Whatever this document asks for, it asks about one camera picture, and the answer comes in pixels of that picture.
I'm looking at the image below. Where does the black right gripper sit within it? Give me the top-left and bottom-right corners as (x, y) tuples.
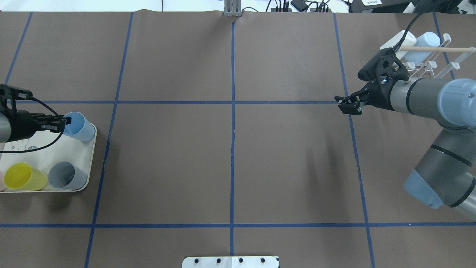
(334, 81), (396, 116)

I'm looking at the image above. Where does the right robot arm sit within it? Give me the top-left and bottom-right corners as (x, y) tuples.
(335, 78), (475, 220)

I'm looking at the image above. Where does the grey plastic cup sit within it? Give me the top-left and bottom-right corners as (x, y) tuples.
(48, 162), (88, 190)

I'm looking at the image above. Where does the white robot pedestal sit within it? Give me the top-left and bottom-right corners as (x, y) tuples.
(181, 256), (280, 268)

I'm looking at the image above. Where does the white wire cup rack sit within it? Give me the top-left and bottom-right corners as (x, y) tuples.
(396, 32), (475, 79)

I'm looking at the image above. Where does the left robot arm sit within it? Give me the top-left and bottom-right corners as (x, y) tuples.
(0, 109), (72, 143)

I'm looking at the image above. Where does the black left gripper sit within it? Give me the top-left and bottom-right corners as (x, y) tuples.
(13, 110), (72, 140)

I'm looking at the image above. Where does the pale cream plastic cup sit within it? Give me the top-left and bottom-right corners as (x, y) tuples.
(379, 30), (417, 62)

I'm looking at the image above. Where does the aluminium frame post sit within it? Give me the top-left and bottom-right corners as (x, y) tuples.
(223, 0), (242, 17)

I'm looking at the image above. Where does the yellow plastic cup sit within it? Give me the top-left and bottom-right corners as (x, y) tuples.
(3, 162), (48, 191)

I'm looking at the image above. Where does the pink plastic cup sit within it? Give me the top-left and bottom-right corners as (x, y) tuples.
(0, 171), (7, 192)

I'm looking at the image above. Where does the light blue plastic cup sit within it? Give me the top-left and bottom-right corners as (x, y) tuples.
(405, 32), (440, 65)

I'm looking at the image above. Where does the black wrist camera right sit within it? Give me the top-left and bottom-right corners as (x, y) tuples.
(357, 48), (409, 82)

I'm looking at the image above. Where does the cream plastic tray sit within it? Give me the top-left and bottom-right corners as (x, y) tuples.
(0, 124), (97, 193)

